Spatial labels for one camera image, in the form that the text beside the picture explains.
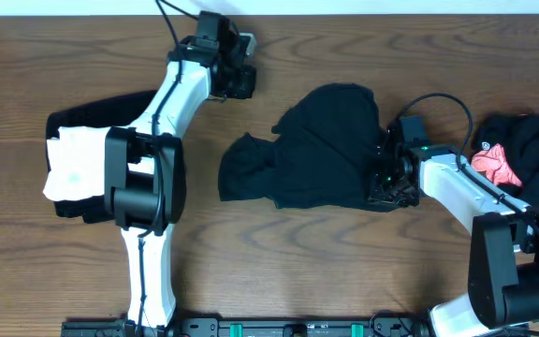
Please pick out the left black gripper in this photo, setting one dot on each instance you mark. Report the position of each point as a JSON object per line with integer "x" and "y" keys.
{"x": 240, "y": 81}

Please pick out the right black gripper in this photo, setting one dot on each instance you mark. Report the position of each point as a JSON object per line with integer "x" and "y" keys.
{"x": 388, "y": 188}

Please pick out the black t-shirt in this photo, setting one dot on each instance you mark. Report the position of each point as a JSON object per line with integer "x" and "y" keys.
{"x": 327, "y": 153}

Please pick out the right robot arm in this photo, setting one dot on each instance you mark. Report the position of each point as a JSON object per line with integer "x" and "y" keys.
{"x": 502, "y": 297}

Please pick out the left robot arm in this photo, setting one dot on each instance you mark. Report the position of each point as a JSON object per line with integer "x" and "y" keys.
{"x": 185, "y": 88}

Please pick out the black fabric storage container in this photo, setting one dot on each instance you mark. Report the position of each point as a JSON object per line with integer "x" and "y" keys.
{"x": 96, "y": 112}

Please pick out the pink crumpled garment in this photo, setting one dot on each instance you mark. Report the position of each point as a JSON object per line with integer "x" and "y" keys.
{"x": 492, "y": 163}

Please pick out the black crumpled garment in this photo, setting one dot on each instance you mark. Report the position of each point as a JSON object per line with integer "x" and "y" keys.
{"x": 519, "y": 136}

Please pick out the white folded garment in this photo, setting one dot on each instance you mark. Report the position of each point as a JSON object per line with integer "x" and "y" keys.
{"x": 77, "y": 162}

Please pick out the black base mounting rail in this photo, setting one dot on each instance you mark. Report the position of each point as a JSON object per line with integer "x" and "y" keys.
{"x": 380, "y": 325}

